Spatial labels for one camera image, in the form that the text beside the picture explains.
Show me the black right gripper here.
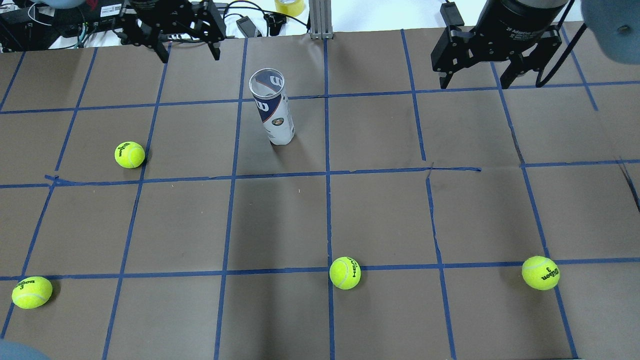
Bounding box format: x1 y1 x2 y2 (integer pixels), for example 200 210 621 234
430 0 563 90

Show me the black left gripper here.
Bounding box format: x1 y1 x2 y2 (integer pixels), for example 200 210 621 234
119 0 226 64

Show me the clear tennis ball can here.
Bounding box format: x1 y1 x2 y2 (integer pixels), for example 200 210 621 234
248 68 295 146

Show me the Wilson yellow tennis ball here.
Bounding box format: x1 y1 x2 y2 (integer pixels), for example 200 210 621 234
521 255 560 291

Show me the Head yellow tennis ball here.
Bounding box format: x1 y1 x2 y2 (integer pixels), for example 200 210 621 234
329 256 362 290

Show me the black power adapter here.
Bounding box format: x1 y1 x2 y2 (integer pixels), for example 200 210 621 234
236 16 263 38

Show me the yellow tape roll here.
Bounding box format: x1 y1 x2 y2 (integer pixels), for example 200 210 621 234
274 0 306 18

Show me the aluminium frame post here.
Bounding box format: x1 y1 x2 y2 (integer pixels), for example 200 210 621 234
307 0 334 40

